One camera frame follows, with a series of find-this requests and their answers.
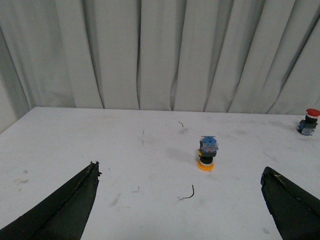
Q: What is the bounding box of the red push button switch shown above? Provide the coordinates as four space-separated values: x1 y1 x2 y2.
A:
297 108 320 136

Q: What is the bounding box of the white pleated curtain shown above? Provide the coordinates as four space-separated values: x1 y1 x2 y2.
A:
0 0 320 131

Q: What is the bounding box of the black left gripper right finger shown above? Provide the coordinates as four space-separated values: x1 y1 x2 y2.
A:
260 166 320 240

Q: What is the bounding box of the curved thin wire piece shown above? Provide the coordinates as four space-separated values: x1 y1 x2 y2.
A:
177 184 196 200

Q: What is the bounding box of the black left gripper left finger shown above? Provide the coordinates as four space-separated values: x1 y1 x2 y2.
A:
0 162 101 240

